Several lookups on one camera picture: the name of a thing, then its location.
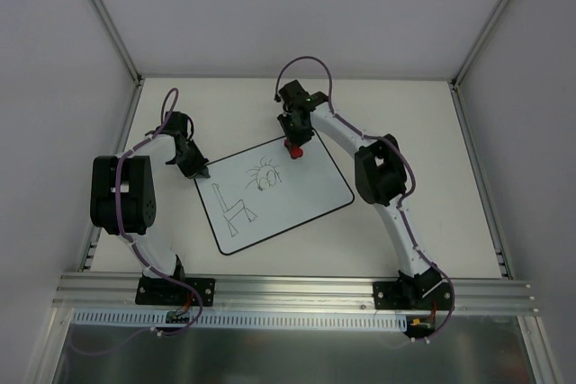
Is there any red whiteboard eraser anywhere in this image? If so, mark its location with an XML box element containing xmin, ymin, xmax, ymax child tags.
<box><xmin>283</xmin><ymin>140</ymin><xmax>303</xmax><ymax>160</ymax></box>

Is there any white whiteboard black rim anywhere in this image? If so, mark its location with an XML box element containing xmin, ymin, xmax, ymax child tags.
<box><xmin>195</xmin><ymin>135</ymin><xmax>355</xmax><ymax>256</ymax></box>

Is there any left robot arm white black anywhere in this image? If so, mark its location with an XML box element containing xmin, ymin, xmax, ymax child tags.
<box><xmin>90</xmin><ymin>112</ymin><xmax>210</xmax><ymax>304</ymax></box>

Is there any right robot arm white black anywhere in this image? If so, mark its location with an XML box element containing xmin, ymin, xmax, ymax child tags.
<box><xmin>274</xmin><ymin>90</ymin><xmax>443</xmax><ymax>309</ymax></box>

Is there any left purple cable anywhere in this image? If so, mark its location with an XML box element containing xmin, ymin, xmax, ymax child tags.
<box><xmin>67</xmin><ymin>87</ymin><xmax>216</xmax><ymax>356</ymax></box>

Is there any purple cable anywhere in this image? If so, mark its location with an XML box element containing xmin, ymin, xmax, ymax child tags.
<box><xmin>67</xmin><ymin>87</ymin><xmax>216</xmax><ymax>356</ymax></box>
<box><xmin>274</xmin><ymin>55</ymin><xmax>455</xmax><ymax>349</ymax></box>

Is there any left aluminium frame post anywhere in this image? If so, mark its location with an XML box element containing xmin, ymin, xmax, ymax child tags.
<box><xmin>88</xmin><ymin>0</ymin><xmax>142</xmax><ymax>85</ymax></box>

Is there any aluminium frame post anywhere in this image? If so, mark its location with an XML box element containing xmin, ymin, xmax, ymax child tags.
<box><xmin>451</xmin><ymin>0</ymin><xmax>513</xmax><ymax>88</ymax></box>
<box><xmin>88</xmin><ymin>0</ymin><xmax>142</xmax><ymax>85</ymax></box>

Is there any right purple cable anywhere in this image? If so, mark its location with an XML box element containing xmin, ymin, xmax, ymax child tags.
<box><xmin>274</xmin><ymin>55</ymin><xmax>455</xmax><ymax>349</ymax></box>

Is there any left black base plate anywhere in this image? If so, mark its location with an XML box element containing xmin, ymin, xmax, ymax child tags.
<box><xmin>135</xmin><ymin>276</ymin><xmax>216</xmax><ymax>307</ymax></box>

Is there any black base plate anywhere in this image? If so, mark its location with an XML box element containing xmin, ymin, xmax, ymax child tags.
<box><xmin>373</xmin><ymin>279</ymin><xmax>454</xmax><ymax>311</ymax></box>
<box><xmin>135</xmin><ymin>276</ymin><xmax>216</xmax><ymax>307</ymax></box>

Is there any white slotted cable duct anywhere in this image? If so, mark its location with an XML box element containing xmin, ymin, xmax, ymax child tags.
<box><xmin>71</xmin><ymin>308</ymin><xmax>408</xmax><ymax>333</ymax></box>

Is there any aluminium mounting rail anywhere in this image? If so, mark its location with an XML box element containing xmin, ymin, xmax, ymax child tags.
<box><xmin>51</xmin><ymin>272</ymin><xmax>542</xmax><ymax>316</ymax></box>

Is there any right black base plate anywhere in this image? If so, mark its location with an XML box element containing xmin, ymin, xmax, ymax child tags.
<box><xmin>373</xmin><ymin>279</ymin><xmax>454</xmax><ymax>311</ymax></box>

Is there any right aluminium frame post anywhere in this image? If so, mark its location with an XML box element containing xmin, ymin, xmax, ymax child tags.
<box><xmin>451</xmin><ymin>0</ymin><xmax>513</xmax><ymax>88</ymax></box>

